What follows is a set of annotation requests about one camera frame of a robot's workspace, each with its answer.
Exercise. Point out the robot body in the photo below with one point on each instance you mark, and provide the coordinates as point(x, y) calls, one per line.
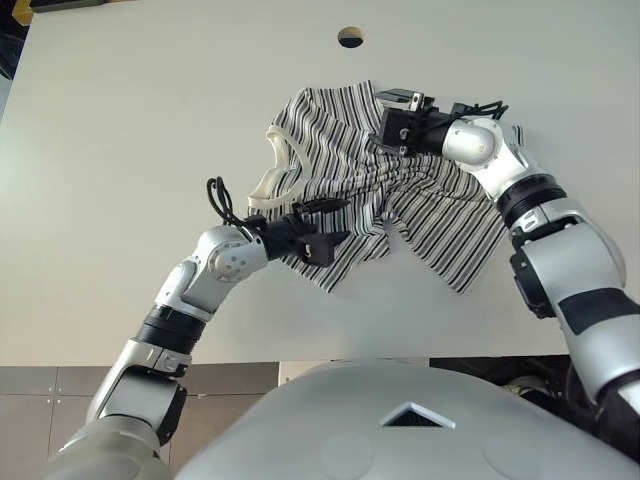
point(400, 435)

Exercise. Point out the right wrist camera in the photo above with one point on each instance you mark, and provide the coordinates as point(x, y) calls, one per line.
point(398, 132)

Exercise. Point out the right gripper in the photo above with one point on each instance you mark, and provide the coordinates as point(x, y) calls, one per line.
point(433, 131)

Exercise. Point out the striped T-shirt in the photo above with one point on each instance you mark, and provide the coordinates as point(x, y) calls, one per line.
point(430, 200)

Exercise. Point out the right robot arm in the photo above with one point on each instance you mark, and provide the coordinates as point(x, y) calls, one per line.
point(560, 240)

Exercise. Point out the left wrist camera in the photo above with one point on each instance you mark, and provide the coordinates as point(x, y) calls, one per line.
point(322, 249)

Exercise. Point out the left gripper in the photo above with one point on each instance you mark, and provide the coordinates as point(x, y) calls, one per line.
point(282, 236)

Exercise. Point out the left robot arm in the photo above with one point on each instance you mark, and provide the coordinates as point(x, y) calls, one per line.
point(200, 280)

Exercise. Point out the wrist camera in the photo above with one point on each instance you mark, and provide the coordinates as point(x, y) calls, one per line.
point(322, 249)
point(398, 132)

